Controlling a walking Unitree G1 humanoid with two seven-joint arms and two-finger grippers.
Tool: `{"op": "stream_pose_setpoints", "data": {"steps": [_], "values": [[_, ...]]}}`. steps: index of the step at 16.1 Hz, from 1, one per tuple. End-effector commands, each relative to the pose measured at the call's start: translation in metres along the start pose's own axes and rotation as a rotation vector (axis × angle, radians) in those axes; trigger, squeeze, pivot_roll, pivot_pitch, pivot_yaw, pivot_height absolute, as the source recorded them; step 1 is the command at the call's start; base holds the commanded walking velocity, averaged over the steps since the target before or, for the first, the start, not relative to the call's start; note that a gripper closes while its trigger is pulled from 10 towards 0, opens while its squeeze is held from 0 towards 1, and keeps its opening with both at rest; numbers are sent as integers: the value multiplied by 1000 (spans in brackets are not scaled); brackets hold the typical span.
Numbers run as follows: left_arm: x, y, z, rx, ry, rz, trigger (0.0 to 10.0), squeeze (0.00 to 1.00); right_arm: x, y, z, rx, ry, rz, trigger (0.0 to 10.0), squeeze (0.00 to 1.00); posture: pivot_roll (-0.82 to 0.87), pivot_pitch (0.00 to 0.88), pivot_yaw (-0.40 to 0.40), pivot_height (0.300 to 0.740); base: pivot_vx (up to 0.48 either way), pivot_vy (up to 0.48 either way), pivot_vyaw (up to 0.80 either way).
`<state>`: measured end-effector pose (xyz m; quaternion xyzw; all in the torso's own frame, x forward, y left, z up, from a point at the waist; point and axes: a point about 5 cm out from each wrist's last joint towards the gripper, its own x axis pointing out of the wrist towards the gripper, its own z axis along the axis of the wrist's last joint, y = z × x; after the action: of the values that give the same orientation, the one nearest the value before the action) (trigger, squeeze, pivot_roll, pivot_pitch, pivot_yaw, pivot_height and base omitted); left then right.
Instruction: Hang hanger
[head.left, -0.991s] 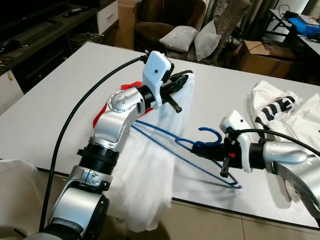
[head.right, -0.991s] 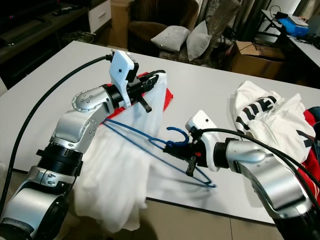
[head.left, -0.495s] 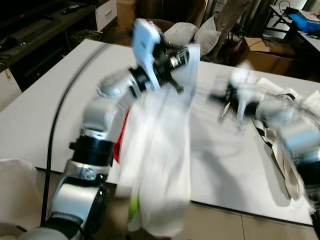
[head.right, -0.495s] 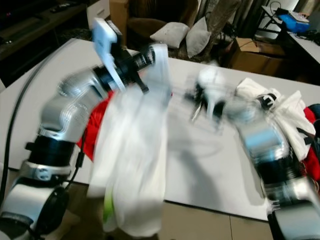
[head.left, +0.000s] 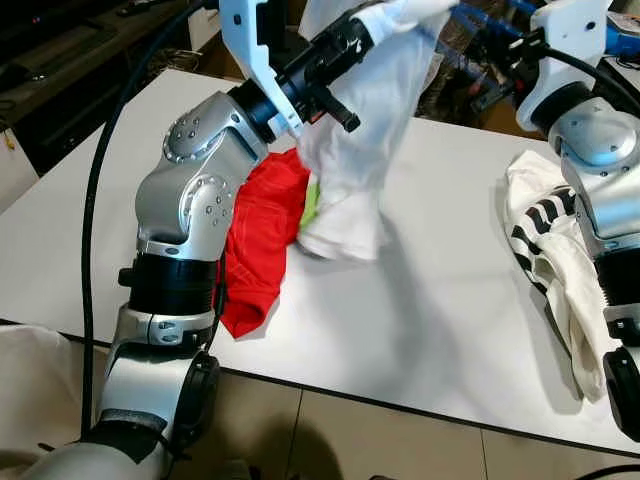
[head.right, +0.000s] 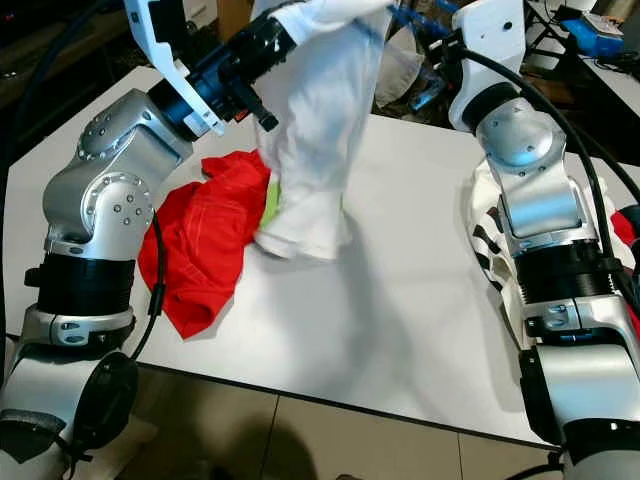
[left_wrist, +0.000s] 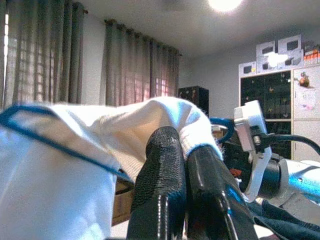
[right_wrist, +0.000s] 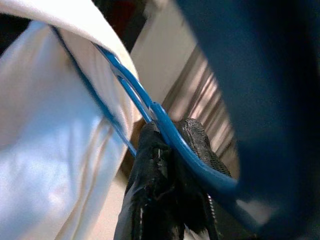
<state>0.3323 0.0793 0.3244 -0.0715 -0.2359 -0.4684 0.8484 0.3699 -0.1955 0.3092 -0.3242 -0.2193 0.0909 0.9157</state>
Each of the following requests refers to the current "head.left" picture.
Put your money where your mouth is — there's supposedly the red garment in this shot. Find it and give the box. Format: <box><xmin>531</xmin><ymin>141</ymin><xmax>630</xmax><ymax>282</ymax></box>
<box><xmin>218</xmin><ymin>148</ymin><xmax>313</xmax><ymax>339</ymax></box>

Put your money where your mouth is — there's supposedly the blue white device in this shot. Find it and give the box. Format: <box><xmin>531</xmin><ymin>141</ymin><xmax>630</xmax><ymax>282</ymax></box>
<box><xmin>605</xmin><ymin>20</ymin><xmax>640</xmax><ymax>56</ymax></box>

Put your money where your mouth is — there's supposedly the blue plastic hanger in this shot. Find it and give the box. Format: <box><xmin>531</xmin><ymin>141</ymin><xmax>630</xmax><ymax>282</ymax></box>
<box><xmin>450</xmin><ymin>3</ymin><xmax>541</xmax><ymax>46</ymax></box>

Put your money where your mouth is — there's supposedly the white garment lime green panel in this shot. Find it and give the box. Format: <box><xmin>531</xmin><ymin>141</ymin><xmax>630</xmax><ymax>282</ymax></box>
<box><xmin>297</xmin><ymin>0</ymin><xmax>461</xmax><ymax>263</ymax></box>

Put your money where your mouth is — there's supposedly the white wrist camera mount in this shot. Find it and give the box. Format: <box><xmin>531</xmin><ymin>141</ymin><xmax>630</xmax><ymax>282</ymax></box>
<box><xmin>515</xmin><ymin>0</ymin><xmax>613</xmax><ymax>126</ymax></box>
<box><xmin>218</xmin><ymin>0</ymin><xmax>307</xmax><ymax>139</ymax></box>

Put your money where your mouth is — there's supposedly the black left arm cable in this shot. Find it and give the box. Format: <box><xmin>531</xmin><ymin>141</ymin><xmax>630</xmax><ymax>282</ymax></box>
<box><xmin>80</xmin><ymin>0</ymin><xmax>209</xmax><ymax>441</ymax></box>

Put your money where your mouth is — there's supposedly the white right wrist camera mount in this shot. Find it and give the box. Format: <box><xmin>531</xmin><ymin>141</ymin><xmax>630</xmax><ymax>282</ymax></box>
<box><xmin>515</xmin><ymin>0</ymin><xmax>613</xmax><ymax>126</ymax></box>

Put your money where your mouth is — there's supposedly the dark wooden cabinet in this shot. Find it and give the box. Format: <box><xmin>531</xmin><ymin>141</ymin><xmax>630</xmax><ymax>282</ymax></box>
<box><xmin>0</xmin><ymin>0</ymin><xmax>216</xmax><ymax>176</ymax></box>

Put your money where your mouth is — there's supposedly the white fabric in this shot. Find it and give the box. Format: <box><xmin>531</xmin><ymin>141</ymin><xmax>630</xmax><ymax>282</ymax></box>
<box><xmin>0</xmin><ymin>325</ymin><xmax>91</xmax><ymax>471</ymax></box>

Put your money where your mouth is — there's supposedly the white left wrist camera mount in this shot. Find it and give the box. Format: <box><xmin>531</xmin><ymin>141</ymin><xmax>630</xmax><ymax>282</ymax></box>
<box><xmin>218</xmin><ymin>0</ymin><xmax>307</xmax><ymax>139</ymax></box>

